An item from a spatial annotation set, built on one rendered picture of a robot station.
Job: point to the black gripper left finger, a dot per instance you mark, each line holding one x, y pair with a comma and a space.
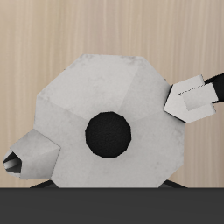
44, 185

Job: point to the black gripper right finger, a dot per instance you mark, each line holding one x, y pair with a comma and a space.
172, 184

